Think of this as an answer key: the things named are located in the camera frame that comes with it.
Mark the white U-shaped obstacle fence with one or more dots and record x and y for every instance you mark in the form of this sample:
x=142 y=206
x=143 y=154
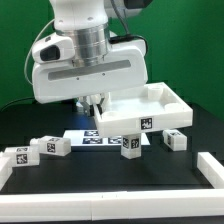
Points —
x=121 y=205

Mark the white square table top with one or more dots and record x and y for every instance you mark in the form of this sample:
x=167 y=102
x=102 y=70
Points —
x=149 y=108

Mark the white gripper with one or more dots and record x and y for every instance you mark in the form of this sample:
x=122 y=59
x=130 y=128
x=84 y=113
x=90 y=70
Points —
x=55 y=76

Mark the white sheet with markers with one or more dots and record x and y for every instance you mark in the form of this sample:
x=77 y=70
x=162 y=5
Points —
x=90 y=138

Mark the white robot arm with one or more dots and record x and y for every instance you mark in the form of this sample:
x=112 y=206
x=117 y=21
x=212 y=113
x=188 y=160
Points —
x=83 y=57

